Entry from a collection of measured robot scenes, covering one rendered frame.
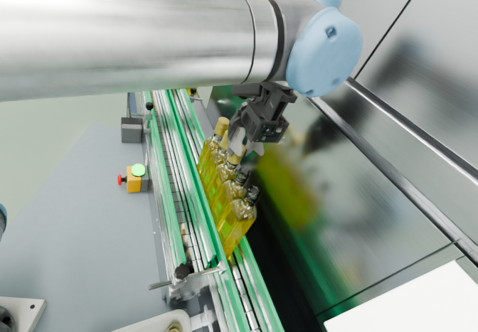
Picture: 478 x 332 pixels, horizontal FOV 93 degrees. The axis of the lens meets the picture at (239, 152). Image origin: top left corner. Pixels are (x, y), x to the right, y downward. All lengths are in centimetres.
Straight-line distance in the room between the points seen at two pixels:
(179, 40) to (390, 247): 42
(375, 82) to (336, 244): 32
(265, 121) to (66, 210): 70
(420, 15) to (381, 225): 34
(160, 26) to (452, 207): 41
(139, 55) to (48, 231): 75
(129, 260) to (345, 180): 63
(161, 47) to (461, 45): 40
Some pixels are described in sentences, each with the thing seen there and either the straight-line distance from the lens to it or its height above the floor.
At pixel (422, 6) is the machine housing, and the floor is 154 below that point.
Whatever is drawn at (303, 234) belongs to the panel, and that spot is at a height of 108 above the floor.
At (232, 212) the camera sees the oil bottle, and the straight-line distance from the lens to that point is 55.
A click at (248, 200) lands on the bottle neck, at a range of 52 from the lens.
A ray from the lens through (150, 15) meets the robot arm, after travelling 19.
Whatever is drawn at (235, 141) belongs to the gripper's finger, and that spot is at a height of 120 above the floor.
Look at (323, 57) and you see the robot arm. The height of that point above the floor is 146.
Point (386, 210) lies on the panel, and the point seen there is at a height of 128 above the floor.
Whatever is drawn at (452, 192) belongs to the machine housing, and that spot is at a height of 137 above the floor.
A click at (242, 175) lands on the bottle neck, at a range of 53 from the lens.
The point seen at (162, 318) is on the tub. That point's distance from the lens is 67.
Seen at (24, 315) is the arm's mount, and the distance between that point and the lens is 77.
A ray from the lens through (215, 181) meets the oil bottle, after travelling 63.
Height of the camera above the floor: 150
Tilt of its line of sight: 37 degrees down
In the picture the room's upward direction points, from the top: 25 degrees clockwise
